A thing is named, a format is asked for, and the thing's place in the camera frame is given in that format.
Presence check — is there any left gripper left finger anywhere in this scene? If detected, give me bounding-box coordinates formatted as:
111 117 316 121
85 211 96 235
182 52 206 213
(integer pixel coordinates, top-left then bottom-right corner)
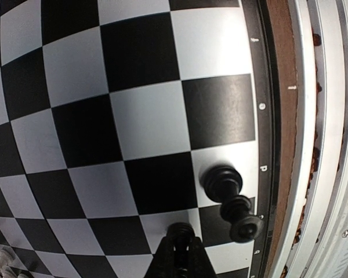
144 236 175 278

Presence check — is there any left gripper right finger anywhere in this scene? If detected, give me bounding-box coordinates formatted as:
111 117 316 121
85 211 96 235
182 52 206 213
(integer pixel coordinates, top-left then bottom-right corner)
187 237 217 278

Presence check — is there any black grey chessboard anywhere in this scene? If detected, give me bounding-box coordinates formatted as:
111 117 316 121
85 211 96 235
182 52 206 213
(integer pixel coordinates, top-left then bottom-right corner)
0 1 269 277

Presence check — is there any aluminium front rail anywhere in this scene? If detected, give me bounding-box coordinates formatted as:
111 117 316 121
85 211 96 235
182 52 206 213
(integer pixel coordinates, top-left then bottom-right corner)
270 1 348 277

